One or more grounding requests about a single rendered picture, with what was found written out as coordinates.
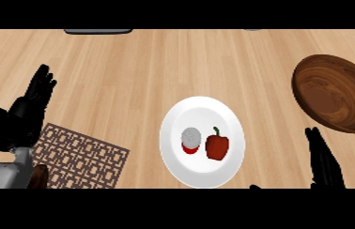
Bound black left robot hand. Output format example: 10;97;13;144
0;64;58;153

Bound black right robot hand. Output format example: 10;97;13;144
249;127;347;190

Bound brown wooden bowl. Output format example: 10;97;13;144
291;53;355;134

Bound red bell pepper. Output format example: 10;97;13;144
205;126;231;161

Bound white plate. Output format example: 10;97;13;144
159;96;248;190

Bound brown lattice placemat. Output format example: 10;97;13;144
30;122;132;190

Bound dark brown rounded object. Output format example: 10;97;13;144
27;163;51;190

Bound red can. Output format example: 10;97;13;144
181;127;205;156

